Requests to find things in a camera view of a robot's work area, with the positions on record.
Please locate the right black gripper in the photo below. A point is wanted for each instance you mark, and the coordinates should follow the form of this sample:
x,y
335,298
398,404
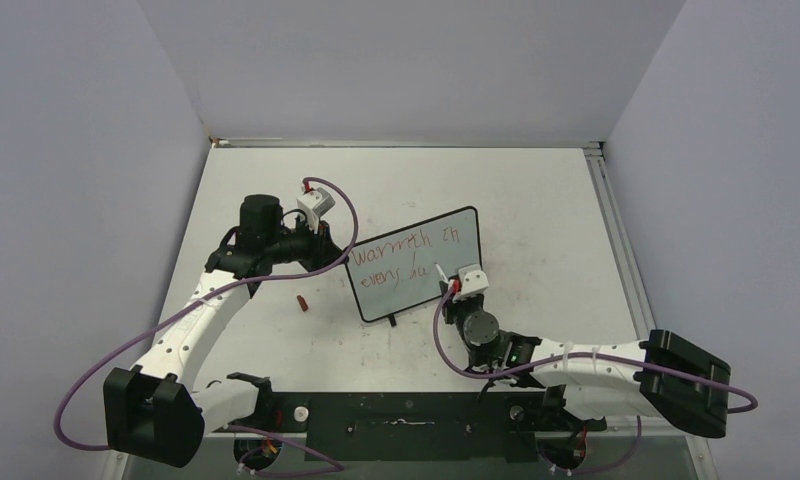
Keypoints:
x,y
450,307

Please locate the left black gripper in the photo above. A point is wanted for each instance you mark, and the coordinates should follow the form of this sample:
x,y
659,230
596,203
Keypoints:
x,y
322,251

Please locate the white whiteboard marker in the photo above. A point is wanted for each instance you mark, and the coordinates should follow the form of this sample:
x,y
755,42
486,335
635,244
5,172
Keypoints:
x,y
442,275

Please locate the black framed whiteboard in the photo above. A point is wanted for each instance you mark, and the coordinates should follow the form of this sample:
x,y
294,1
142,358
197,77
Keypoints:
x,y
395,271

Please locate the red marker cap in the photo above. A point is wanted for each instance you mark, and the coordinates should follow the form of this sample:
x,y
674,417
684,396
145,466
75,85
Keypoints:
x,y
302,303

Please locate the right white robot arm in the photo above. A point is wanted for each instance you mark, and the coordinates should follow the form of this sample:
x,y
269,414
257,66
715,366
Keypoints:
x,y
662,376

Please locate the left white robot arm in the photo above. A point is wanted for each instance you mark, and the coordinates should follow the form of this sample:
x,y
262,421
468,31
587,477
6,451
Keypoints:
x,y
150,411

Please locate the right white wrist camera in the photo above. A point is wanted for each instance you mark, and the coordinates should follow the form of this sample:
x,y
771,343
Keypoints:
x,y
469,282

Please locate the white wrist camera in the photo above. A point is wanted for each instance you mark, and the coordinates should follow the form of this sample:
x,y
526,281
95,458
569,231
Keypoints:
x,y
469,282
315,203

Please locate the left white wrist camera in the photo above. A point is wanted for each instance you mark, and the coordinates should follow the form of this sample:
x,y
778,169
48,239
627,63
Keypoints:
x,y
315,203

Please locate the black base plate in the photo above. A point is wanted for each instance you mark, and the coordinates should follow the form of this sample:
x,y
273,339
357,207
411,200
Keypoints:
x,y
414,426

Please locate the aluminium rail frame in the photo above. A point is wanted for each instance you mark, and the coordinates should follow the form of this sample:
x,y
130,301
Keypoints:
x,y
553,250

